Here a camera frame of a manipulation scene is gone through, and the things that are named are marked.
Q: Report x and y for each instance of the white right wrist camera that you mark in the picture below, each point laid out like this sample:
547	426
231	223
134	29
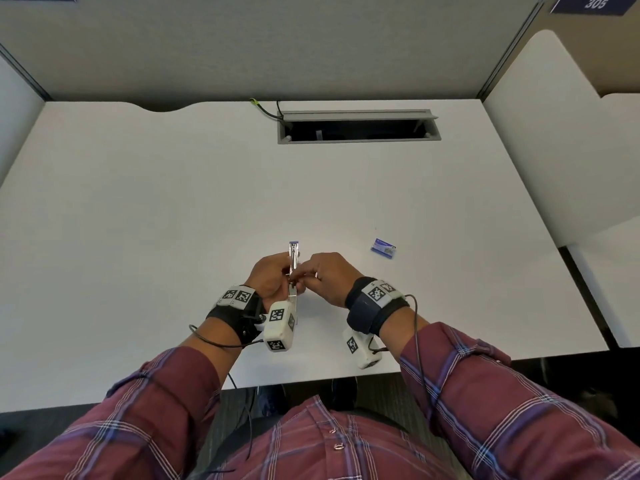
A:
362	350

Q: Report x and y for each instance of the person's black shoe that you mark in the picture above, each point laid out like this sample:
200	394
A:
274	398
340	393

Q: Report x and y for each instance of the silver stapler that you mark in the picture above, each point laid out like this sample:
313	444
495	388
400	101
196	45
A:
294	254

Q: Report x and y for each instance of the maroon plaid shirt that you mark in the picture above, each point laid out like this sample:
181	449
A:
330	444

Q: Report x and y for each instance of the person's left forearm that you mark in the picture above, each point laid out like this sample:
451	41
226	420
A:
150	409

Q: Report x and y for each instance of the person's left hand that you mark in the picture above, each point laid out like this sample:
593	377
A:
267	279

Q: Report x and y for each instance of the white neighbouring desk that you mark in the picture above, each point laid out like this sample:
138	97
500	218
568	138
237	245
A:
612	284

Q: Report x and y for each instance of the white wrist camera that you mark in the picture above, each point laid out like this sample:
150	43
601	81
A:
362	350
280	327

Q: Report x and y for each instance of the person's right fingers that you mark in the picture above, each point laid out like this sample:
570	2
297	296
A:
307	277

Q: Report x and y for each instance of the dark blue right wristband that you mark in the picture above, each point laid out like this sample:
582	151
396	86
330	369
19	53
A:
372	307

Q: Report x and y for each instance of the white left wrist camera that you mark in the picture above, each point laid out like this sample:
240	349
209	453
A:
280	327

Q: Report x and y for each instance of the white desk divider panel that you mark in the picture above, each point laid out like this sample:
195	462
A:
560	144
17	114

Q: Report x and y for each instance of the person's right forearm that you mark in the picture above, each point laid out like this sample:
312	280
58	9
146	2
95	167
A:
480	394

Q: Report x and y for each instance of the person's right hand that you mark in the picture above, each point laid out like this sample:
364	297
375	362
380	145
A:
332	277

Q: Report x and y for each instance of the small blue staple box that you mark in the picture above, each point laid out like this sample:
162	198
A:
383	248

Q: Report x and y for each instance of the person's left fingers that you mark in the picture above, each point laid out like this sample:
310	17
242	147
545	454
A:
283	274

